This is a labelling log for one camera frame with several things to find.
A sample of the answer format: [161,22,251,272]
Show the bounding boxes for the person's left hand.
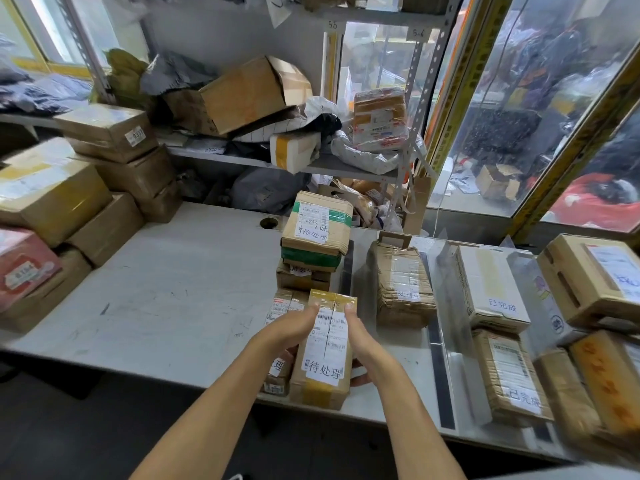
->
[249,302,321,368]

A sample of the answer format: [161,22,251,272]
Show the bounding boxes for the person's right hand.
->
[343,308,401,388]

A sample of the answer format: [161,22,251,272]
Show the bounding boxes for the brown parcel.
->
[369,240,439,329]

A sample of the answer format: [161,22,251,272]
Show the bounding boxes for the green-taped cardboard box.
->
[279,190,355,273]

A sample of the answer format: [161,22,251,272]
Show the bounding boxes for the brown cardboard sign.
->
[377,230,413,249]

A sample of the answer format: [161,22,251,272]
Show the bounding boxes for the small taped cardboard parcel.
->
[532,347,603,443]

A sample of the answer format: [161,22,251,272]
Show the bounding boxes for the narrow box with label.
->
[536,233,640,331]

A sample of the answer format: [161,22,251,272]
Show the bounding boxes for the pile of cardboard parcels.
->
[0,103,183,335]

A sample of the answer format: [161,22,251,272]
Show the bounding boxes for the pink printed parcel box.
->
[0,227,63,314]

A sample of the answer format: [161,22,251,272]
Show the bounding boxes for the person's left forearm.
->
[129,342,281,480]

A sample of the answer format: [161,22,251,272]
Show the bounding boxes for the person's right forearm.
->
[369,364,469,480]

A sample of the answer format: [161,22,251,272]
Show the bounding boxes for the white tote bag blue trim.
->
[375,202,403,233]

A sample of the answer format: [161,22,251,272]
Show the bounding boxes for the dark grey plastic mailer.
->
[231,167,311,215]

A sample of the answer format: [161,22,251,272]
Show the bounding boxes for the tall narrow cardboard piece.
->
[402,175,432,235]

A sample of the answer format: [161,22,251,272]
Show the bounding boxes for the grey metal shelf rack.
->
[55,0,466,231]

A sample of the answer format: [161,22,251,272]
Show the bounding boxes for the white foam box yellow tape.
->
[269,130,322,175]

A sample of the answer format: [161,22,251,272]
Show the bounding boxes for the white woven sack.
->
[331,132,426,175]

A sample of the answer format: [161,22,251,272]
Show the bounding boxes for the white flat mailer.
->
[155,132,229,155]

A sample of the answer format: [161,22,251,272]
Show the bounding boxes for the open cardboard box outdoors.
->
[475,163,523,201]

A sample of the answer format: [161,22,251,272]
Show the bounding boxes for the black plastic bag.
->
[309,113,343,135]

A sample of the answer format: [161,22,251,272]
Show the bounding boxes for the orange white wrapped bundle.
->
[351,87,410,153]

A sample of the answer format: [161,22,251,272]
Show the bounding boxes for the small handwritten cardboard box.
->
[162,87,221,137]

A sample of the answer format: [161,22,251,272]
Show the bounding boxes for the large yellow-taped cardboard box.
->
[199,55,313,137]

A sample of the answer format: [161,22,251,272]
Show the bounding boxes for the red cloth heap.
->
[549,173,640,231]

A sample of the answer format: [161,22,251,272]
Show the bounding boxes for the crumpled grey plastic bag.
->
[139,50,219,95]

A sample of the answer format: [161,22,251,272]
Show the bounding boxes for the olive yellow bag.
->
[89,48,151,108]

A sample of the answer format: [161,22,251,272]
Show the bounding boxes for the pile of grey plastic mailers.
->
[0,34,93,115]

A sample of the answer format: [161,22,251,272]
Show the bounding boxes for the yellow framed window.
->
[0,0,151,78]

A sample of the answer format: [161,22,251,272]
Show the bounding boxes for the glass storefront with taped frame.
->
[319,0,640,245]

